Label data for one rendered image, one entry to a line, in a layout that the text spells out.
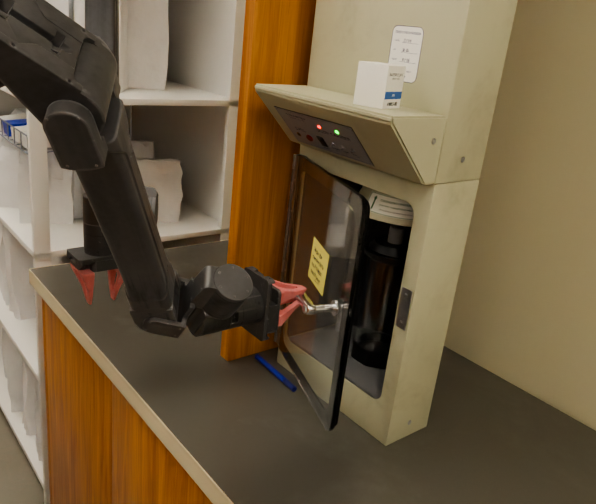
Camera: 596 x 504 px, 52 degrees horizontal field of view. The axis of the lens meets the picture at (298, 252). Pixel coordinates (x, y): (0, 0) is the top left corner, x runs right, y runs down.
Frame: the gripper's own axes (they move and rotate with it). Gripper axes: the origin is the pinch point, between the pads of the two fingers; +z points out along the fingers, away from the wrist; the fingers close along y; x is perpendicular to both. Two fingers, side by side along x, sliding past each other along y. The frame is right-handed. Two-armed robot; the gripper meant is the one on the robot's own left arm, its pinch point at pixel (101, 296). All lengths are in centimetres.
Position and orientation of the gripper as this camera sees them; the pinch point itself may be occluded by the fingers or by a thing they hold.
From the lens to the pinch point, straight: 119.1
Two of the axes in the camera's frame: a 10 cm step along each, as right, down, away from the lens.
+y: 7.7, -1.4, 6.2
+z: -1.0, 9.4, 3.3
